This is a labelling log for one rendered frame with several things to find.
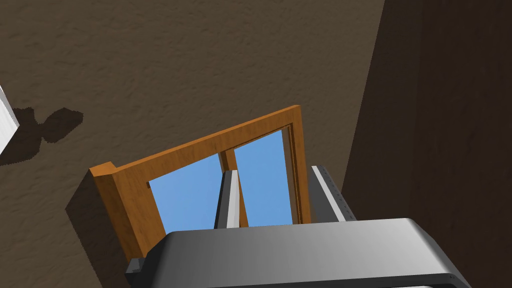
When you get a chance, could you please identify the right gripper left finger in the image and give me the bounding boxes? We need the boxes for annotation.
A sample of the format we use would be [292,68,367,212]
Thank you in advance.
[213,169,241,230]

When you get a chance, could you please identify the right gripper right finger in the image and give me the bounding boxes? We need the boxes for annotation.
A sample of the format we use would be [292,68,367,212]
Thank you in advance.
[308,164,358,224]

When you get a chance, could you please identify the wooden framed window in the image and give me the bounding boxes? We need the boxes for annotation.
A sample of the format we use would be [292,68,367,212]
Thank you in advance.
[88,104,313,264]

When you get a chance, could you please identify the white flat panel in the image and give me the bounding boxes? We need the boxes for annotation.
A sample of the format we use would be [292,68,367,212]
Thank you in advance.
[0,85,21,155]

